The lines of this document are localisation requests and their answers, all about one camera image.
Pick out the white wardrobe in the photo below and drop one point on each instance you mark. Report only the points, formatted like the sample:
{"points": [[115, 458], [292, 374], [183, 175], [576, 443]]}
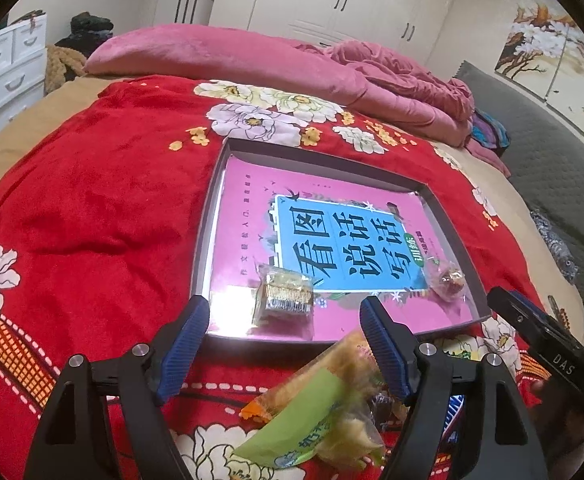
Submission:
{"points": [[322, 0]]}

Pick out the clear gold wafer packet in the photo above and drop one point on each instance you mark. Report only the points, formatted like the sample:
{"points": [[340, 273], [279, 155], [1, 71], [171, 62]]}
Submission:
{"points": [[284, 300]]}

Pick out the blue snack packet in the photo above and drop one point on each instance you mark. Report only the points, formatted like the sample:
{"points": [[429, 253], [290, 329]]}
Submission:
{"points": [[453, 410]]}

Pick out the colourful striped cloth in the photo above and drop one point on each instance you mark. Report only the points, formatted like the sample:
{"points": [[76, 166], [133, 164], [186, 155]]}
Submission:
{"points": [[487, 132]]}

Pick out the dark clothes pile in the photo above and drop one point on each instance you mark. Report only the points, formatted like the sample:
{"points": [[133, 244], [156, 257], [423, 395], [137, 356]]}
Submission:
{"points": [[89, 27]]}

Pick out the orange cracker packet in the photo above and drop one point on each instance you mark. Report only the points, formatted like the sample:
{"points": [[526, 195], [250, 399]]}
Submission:
{"points": [[342, 355]]}

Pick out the light green snack packet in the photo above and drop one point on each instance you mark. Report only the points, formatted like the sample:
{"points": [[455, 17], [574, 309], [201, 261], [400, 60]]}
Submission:
{"points": [[302, 410]]}

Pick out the dark chocolate bar packet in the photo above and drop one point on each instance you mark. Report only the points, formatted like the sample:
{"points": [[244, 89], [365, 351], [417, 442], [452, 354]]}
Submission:
{"points": [[387, 407]]}

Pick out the small clear snack packet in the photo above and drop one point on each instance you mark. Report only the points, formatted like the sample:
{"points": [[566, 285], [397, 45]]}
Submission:
{"points": [[447, 280]]}

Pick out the floral wall painting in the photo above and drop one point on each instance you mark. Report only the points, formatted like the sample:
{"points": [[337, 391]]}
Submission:
{"points": [[537, 45]]}

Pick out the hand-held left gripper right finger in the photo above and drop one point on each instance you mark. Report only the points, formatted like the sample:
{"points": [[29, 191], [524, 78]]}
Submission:
{"points": [[382, 345]]}

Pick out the brown plush blanket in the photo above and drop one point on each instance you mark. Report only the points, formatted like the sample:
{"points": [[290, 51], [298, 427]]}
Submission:
{"points": [[61, 65]]}

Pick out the crumpled pink quilt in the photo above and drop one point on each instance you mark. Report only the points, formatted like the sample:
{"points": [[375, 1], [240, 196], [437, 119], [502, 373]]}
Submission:
{"points": [[397, 90]]}

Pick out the shallow grey cardboard tray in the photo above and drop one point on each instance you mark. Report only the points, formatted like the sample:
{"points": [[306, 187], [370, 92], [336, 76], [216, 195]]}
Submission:
{"points": [[210, 220]]}

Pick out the long pink pillow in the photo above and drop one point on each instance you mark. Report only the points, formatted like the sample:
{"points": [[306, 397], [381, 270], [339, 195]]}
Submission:
{"points": [[196, 55]]}

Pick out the dark patterned cloth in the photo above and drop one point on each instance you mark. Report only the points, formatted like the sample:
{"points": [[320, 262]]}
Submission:
{"points": [[554, 245]]}

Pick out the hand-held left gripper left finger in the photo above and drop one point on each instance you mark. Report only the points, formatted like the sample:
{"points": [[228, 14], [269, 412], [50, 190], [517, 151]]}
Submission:
{"points": [[191, 340]]}

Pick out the pink and blue book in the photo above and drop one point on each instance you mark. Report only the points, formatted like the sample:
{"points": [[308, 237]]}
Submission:
{"points": [[332, 240]]}

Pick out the red floral blanket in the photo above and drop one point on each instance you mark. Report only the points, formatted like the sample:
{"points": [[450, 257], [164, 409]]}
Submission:
{"points": [[96, 210]]}

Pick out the pink cloth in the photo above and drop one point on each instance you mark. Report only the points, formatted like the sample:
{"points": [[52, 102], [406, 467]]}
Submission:
{"points": [[489, 160]]}

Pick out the white drawer cabinet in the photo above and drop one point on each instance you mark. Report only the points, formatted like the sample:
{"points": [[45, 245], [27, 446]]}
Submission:
{"points": [[6, 60]]}

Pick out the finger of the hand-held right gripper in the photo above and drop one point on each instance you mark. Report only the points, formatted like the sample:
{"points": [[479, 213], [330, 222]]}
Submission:
{"points": [[512, 310]]}

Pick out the grey quilted headboard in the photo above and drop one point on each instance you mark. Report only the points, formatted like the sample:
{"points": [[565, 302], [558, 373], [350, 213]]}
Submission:
{"points": [[547, 160]]}

